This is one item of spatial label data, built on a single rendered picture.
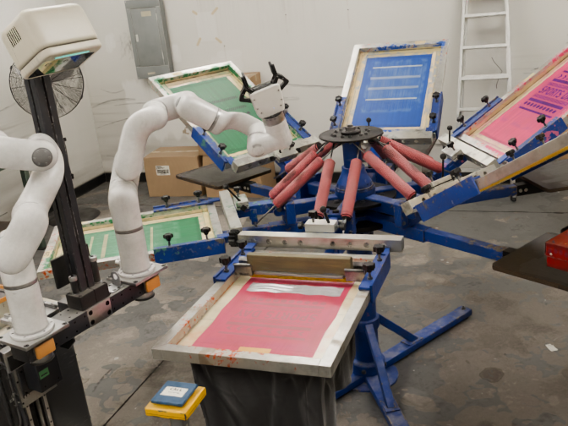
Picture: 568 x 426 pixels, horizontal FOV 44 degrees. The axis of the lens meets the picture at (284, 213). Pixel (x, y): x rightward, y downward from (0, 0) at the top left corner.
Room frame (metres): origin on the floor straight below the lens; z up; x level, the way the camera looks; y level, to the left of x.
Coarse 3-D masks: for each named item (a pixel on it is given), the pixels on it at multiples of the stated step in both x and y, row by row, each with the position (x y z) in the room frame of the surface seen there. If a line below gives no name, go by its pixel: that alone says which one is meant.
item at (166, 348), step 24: (216, 288) 2.31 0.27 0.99; (192, 312) 2.14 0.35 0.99; (360, 312) 2.03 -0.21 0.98; (168, 336) 1.99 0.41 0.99; (336, 336) 1.87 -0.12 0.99; (168, 360) 1.90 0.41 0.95; (192, 360) 1.87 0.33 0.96; (216, 360) 1.84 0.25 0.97; (240, 360) 1.81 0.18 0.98; (264, 360) 1.78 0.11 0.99; (288, 360) 1.76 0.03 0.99; (312, 360) 1.75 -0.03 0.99; (336, 360) 1.76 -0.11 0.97
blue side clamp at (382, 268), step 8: (376, 256) 2.41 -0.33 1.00; (384, 256) 2.40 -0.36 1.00; (376, 264) 2.34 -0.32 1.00; (384, 264) 2.33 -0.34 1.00; (376, 272) 2.25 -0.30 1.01; (384, 272) 2.32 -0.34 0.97; (368, 280) 2.22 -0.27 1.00; (376, 280) 2.21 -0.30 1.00; (384, 280) 2.32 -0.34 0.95; (360, 288) 2.17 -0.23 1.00; (368, 288) 2.16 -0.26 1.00; (376, 288) 2.20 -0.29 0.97; (376, 296) 2.20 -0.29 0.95
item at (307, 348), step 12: (348, 288) 2.26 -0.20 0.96; (312, 300) 2.20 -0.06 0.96; (324, 300) 2.19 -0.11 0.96; (336, 300) 2.18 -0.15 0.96; (324, 312) 2.10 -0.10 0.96; (336, 312) 2.09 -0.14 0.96; (324, 324) 2.02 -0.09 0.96; (312, 336) 1.95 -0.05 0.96; (276, 348) 1.90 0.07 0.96; (288, 348) 1.89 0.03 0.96; (300, 348) 1.88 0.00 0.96; (312, 348) 1.87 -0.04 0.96
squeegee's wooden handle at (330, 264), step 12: (252, 252) 2.45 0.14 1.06; (252, 264) 2.42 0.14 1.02; (264, 264) 2.41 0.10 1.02; (276, 264) 2.39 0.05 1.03; (288, 264) 2.37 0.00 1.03; (300, 264) 2.35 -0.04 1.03; (312, 264) 2.34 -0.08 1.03; (324, 264) 2.32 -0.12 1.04; (336, 264) 2.30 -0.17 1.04; (348, 264) 2.28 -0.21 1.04
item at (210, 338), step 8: (248, 280) 2.43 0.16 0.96; (256, 280) 2.42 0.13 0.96; (264, 280) 2.41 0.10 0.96; (272, 280) 2.40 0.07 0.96; (280, 280) 2.40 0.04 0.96; (288, 280) 2.39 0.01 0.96; (296, 280) 2.38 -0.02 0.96; (240, 296) 2.30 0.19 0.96; (248, 296) 2.29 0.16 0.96; (256, 296) 2.28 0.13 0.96; (264, 296) 2.28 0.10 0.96; (272, 296) 2.27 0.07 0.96; (280, 296) 2.26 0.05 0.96; (288, 296) 2.25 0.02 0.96; (232, 304) 2.24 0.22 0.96; (240, 304) 2.23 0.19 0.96; (224, 312) 2.18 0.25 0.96; (232, 312) 2.18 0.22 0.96; (216, 320) 2.13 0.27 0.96; (224, 320) 2.12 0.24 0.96; (208, 328) 2.08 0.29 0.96; (216, 328) 2.07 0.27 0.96; (200, 336) 2.03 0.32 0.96; (208, 336) 2.02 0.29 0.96; (216, 336) 2.02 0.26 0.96; (224, 336) 2.01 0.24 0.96; (232, 336) 2.00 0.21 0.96; (240, 336) 2.00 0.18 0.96; (248, 336) 1.99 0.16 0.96; (200, 344) 1.98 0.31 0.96; (208, 344) 1.97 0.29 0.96; (216, 344) 1.97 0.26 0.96; (224, 344) 1.96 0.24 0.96; (232, 344) 1.95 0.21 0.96; (240, 344) 1.95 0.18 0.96; (248, 344) 1.94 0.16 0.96
